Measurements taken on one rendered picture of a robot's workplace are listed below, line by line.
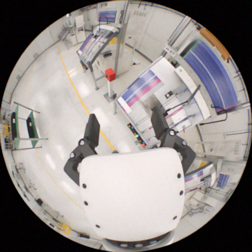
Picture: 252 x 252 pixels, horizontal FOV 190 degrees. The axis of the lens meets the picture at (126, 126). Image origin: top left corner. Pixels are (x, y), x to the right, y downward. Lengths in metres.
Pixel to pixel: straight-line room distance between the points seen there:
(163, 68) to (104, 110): 1.31
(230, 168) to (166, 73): 1.45
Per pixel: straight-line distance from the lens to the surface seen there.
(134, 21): 1.46
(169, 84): 0.78
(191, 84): 0.73
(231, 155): 1.45
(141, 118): 0.86
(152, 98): 1.22
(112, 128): 1.60
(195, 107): 0.77
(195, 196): 4.95
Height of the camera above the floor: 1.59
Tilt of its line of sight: 79 degrees down
